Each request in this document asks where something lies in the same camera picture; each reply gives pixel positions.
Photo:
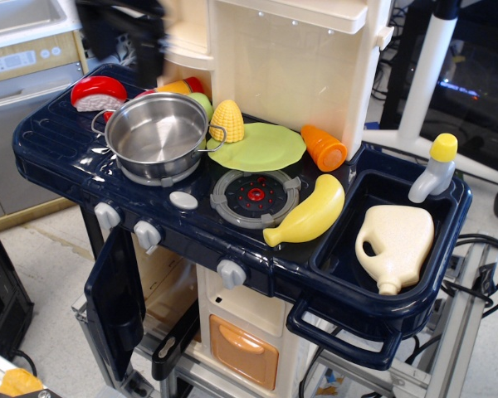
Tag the aluminium frame cart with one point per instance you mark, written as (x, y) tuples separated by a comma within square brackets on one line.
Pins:
[(174, 357)]

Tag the black computer case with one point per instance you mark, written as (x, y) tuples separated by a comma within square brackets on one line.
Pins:
[(16, 308)]

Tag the yellow toy corn cob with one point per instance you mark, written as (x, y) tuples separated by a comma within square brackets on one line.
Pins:
[(227, 123)]

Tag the green toy plate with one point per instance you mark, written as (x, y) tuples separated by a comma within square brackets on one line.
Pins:
[(265, 147)]

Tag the orange toy drawer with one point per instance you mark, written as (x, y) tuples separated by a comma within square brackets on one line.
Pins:
[(244, 353)]

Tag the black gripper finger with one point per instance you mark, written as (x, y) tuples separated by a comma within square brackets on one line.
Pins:
[(102, 39), (149, 54)]

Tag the green toy apple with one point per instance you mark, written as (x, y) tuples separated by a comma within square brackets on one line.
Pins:
[(204, 101)]

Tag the yellow cloth object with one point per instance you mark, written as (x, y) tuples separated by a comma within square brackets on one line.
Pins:
[(18, 382)]

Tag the grey oval button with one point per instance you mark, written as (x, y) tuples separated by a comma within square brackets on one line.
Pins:
[(183, 201)]

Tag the orange toy carrot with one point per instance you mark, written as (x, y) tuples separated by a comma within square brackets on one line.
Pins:
[(326, 151)]

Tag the grey right stove knob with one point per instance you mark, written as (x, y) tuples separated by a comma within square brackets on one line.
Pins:
[(231, 273)]

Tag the stainless steel pot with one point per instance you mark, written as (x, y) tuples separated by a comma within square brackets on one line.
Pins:
[(157, 136)]

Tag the orange red toy can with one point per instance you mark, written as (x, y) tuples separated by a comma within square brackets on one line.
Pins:
[(185, 86)]

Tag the grey toy stove burner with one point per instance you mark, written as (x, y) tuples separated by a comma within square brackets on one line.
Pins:
[(255, 200)]

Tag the grey left stove knob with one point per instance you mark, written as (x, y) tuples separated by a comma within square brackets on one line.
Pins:
[(107, 216)]

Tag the toy kitchen play set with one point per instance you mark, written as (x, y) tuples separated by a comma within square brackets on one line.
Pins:
[(287, 63)]

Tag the white stand pole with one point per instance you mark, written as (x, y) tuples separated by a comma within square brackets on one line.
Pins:
[(406, 138)]

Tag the grey middle stove knob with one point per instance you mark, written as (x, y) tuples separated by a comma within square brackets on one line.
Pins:
[(147, 235)]

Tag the wooden appliance with panel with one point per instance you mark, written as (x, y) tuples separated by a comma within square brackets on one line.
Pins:
[(45, 53)]

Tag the grey yellow toy faucet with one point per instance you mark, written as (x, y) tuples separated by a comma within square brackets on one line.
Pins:
[(437, 176)]

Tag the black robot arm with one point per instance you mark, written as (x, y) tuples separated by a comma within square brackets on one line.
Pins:
[(142, 21)]

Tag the cream toy jug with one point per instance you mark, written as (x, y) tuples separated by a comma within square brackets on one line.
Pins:
[(392, 245)]

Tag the grey stove knob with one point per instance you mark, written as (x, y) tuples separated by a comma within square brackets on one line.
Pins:
[(147, 235), (107, 216), (231, 273)]

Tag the yellow toy banana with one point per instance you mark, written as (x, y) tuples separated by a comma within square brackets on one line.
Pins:
[(313, 217)]

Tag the navy oven door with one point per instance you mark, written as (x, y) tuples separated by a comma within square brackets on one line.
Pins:
[(115, 307)]

